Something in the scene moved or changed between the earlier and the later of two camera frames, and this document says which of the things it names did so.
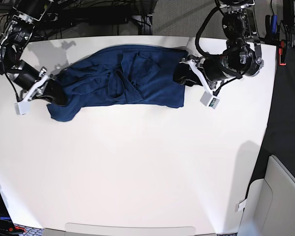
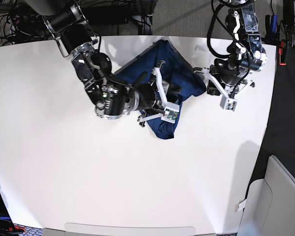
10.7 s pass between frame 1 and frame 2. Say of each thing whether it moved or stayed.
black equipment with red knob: stayed
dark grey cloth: stayed
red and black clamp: stayed
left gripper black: moved
